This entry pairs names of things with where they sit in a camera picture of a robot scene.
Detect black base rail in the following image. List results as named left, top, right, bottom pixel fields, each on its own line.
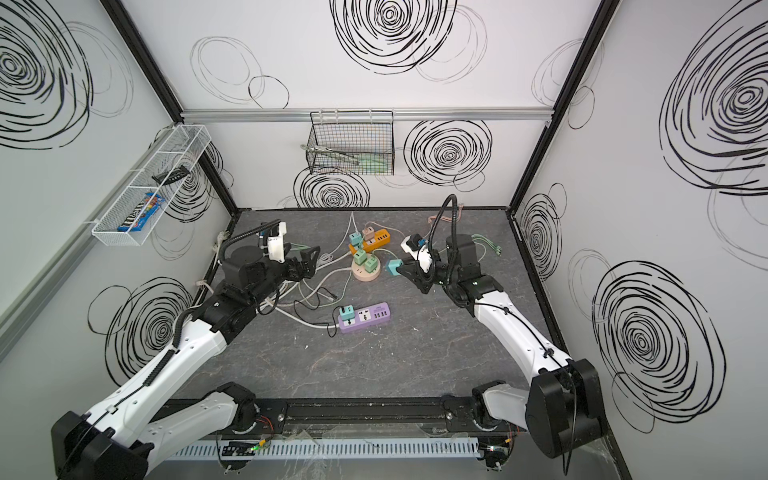
left=155, top=392, right=607, bottom=436

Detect purple power strip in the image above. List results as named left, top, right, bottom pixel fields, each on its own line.
left=337, top=302, right=391, bottom=333

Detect aluminium wall rail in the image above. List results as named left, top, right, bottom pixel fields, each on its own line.
left=181, top=106, right=554, bottom=123
left=1, top=123, right=179, bottom=361

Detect green plug adapter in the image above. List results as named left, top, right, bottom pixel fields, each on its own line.
left=353, top=250, right=368, bottom=265
left=363, top=255, right=379, bottom=273

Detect white power cords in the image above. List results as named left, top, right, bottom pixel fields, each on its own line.
left=167, top=230, right=355, bottom=355

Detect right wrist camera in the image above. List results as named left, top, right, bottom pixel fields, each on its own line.
left=401, top=233, right=433, bottom=273

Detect metal tongs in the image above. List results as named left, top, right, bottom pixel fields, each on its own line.
left=300, top=144, right=359, bottom=165

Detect aluminium wall rail left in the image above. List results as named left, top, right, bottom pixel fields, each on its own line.
left=1, top=123, right=179, bottom=361

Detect black wire basket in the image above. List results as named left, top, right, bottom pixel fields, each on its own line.
left=303, top=118, right=395, bottom=175

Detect white wire shelf basket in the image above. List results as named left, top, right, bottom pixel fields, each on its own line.
left=91, top=124, right=212, bottom=247

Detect blue candy pack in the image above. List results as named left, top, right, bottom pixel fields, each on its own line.
left=117, top=192, right=165, bottom=232

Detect green cable bundle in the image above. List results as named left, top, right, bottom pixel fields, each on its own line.
left=290, top=242, right=355, bottom=310

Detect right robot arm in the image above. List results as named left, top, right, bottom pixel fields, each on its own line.
left=397, top=234, right=608, bottom=458

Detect aluminium wall rail back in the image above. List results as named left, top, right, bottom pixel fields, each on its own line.
left=181, top=106, right=554, bottom=123

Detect orange power strip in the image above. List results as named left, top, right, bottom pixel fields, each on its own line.
left=348, top=229, right=391, bottom=255

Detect white slotted cable duct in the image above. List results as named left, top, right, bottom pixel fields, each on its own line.
left=169, top=437, right=481, bottom=462

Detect teal charger with white cable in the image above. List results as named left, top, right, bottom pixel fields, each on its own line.
left=317, top=212, right=359, bottom=267

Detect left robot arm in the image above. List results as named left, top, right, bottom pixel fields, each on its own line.
left=51, top=246, right=320, bottom=479

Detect round pink power strip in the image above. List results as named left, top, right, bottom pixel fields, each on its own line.
left=351, top=262, right=381, bottom=282

